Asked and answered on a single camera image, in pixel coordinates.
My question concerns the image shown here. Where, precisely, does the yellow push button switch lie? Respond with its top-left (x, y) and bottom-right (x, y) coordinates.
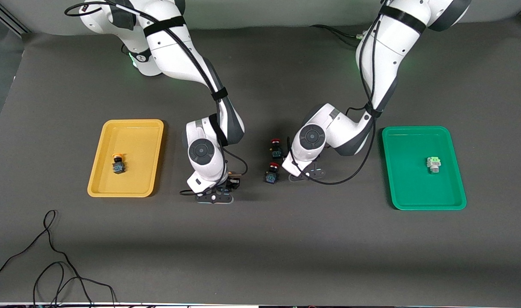
top-left (112, 153), bottom-right (127, 175)

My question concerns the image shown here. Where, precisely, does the green plastic tray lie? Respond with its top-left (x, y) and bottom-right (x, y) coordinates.
top-left (381, 126), bottom-right (467, 211)

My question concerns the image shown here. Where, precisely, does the black right arm wrist cable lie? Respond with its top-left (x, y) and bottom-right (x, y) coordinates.
top-left (65, 0), bottom-right (249, 196)

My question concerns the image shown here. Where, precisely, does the black left arm base cable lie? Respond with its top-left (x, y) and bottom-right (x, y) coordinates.
top-left (310, 24), bottom-right (368, 43)

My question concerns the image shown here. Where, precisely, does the dark grey table mat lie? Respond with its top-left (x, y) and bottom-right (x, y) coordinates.
top-left (0, 17), bottom-right (521, 305)

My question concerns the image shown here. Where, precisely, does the grey aluminium frame rail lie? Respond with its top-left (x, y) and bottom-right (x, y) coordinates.
top-left (0, 9), bottom-right (30, 36)

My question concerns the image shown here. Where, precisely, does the black arm wrist cable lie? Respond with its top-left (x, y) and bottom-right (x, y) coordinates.
top-left (65, 0), bottom-right (249, 196)
top-left (286, 4), bottom-right (387, 186)

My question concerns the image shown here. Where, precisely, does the loose black cable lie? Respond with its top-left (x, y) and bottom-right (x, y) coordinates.
top-left (0, 210), bottom-right (117, 308)

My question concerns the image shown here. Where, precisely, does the yellow plastic tray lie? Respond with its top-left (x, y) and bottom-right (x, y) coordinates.
top-left (87, 119), bottom-right (164, 198)

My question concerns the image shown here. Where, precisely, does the black left arm wrist cable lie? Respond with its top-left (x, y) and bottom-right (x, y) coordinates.
top-left (286, 4), bottom-right (387, 186)

